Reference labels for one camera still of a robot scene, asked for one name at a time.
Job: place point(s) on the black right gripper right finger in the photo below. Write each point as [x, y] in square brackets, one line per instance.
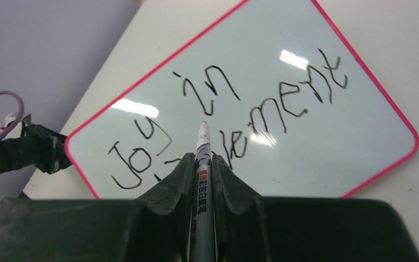
[252, 227]

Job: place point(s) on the black whiteboard marker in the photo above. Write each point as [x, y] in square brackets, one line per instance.
[202, 241]

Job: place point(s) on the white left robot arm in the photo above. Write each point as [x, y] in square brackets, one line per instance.
[17, 153]

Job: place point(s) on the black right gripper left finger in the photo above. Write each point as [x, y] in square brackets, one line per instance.
[152, 227]

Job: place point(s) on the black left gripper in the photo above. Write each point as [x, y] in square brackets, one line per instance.
[51, 144]

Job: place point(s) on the red framed whiteboard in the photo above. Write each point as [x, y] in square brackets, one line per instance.
[290, 105]

